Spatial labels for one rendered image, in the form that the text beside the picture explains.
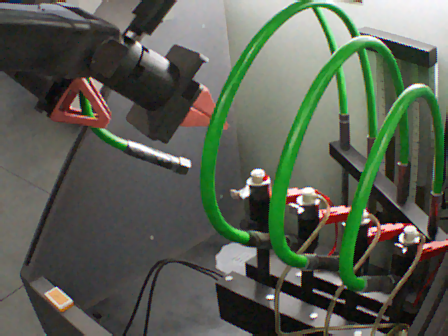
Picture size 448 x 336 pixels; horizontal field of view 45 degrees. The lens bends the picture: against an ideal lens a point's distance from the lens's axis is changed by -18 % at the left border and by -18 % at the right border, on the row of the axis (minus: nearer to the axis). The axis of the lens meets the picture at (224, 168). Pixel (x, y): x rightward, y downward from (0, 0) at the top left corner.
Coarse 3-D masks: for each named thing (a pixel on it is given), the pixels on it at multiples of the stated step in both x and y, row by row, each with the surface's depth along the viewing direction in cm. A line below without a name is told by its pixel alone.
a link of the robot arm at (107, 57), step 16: (112, 0) 58; (128, 0) 57; (144, 0) 58; (160, 0) 59; (176, 0) 61; (112, 16) 57; (128, 16) 57; (144, 16) 59; (160, 16) 60; (144, 32) 62; (96, 48) 52; (112, 48) 54; (128, 48) 57; (96, 64) 54; (112, 64) 56
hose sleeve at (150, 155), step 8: (128, 144) 80; (136, 144) 80; (128, 152) 80; (136, 152) 80; (144, 152) 81; (152, 152) 81; (160, 152) 82; (144, 160) 82; (152, 160) 82; (160, 160) 82; (168, 160) 83; (176, 160) 83; (168, 168) 83; (176, 168) 84
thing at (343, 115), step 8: (312, 8) 82; (320, 8) 82; (320, 16) 83; (320, 24) 84; (328, 24) 84; (328, 32) 84; (328, 40) 85; (336, 48) 86; (336, 72) 88; (88, 80) 74; (336, 80) 89; (344, 80) 89; (344, 88) 89; (80, 96) 74; (344, 96) 90; (80, 104) 75; (88, 104) 75; (344, 104) 91; (88, 112) 75; (344, 112) 91; (344, 120) 92; (96, 128) 77; (104, 128) 78; (104, 136) 78; (112, 136) 78; (112, 144) 79; (120, 144) 79
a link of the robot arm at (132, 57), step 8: (136, 32) 61; (128, 40) 61; (136, 48) 61; (128, 56) 60; (136, 56) 61; (120, 64) 60; (128, 64) 61; (136, 64) 61; (120, 72) 61; (128, 72) 61; (136, 72) 63; (96, 80) 62; (104, 80) 61; (112, 80) 61; (120, 80) 61; (112, 88) 63
